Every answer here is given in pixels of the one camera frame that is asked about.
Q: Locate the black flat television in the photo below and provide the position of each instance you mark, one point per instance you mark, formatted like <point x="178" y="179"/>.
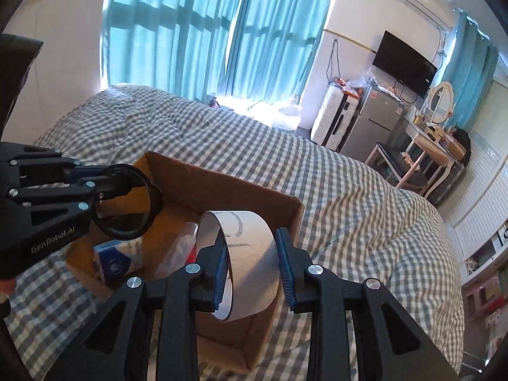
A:
<point x="405" y="65"/>

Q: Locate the orange snack packet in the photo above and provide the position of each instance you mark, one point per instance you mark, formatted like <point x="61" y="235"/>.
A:
<point x="349" y="87"/>

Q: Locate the wide teal curtain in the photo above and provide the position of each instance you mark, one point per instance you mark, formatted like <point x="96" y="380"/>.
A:
<point x="170" y="27"/>
<point x="285" y="31"/>

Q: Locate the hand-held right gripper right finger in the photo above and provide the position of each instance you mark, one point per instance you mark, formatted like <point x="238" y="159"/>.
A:
<point x="284" y="270"/>

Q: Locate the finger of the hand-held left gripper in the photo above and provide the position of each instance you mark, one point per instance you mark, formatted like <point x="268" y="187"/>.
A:
<point x="93" y="172"/>
<point x="109" y="192"/>

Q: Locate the blue white tissue pack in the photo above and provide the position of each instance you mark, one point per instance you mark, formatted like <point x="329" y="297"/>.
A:
<point x="119" y="258"/>

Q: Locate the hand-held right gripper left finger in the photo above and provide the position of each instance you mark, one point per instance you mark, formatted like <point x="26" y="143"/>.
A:
<point x="220" y="281"/>

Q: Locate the checked bed cover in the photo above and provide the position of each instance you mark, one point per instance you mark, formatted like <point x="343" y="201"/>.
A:
<point x="341" y="226"/>

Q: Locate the cardboard box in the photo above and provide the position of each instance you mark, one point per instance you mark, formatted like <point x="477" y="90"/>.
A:
<point x="254" y="195"/>

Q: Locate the white dressing table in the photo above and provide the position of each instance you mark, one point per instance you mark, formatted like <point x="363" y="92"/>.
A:
<point x="430" y="143"/>

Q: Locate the white oval mirror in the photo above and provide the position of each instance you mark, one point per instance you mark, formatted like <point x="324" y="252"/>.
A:
<point x="438" y="101"/>

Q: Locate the narrow teal curtain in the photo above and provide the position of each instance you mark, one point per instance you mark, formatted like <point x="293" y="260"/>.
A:
<point x="470" y="71"/>

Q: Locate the white chair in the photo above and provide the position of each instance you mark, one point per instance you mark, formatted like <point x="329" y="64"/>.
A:
<point x="393" y="162"/>

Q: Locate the dark object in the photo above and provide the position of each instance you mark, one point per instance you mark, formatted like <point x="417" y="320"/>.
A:
<point x="20" y="63"/>

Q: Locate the white suitcase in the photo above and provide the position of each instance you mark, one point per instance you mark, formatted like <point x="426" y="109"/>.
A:
<point x="333" y="115"/>

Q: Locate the black bag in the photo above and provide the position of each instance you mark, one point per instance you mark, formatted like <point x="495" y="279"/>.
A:
<point x="462" y="143"/>

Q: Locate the clear plastic packet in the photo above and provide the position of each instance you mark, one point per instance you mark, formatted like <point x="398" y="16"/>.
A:
<point x="176" y="250"/>

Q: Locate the clear plastic bags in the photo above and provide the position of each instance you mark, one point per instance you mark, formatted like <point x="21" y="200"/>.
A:
<point x="278" y="113"/>

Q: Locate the white tape roll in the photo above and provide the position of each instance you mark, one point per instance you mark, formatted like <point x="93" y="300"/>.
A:
<point x="254" y="254"/>

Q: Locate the silver fridge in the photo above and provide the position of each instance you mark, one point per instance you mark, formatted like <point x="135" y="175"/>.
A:
<point x="371" y="127"/>

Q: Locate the pink box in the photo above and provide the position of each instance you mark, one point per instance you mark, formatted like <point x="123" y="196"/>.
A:
<point x="484" y="295"/>

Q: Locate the white shelf cabinet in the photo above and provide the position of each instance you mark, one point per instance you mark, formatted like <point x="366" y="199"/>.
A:
<point x="484" y="246"/>

